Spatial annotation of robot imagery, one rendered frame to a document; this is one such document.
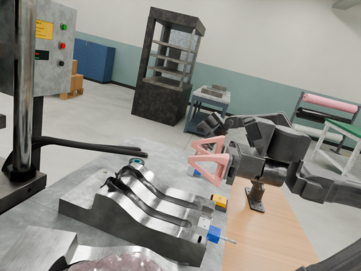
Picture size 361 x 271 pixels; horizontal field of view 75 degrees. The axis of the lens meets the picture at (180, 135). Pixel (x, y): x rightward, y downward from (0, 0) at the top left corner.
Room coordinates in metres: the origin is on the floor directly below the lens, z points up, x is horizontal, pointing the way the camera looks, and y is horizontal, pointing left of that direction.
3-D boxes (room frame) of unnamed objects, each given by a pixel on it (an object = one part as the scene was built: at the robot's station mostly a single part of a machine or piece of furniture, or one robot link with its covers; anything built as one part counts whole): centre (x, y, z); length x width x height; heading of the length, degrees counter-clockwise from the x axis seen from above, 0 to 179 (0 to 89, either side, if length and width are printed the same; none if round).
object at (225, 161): (0.45, -0.07, 1.20); 0.09 x 0.07 x 0.07; 88
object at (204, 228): (0.62, -0.19, 0.89); 0.13 x 0.05 x 0.05; 80
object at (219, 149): (0.52, -0.08, 1.20); 0.09 x 0.07 x 0.07; 88
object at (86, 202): (0.73, 0.07, 0.87); 0.50 x 0.26 x 0.14; 80
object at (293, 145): (0.47, -0.24, 1.24); 0.12 x 0.09 x 0.12; 88
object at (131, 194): (0.72, 0.05, 0.92); 0.35 x 0.16 x 0.09; 80
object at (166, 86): (5.43, 0.55, 1.03); 1.54 x 0.94 x 2.06; 173
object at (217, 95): (5.27, -0.49, 0.46); 1.90 x 0.70 x 0.92; 173
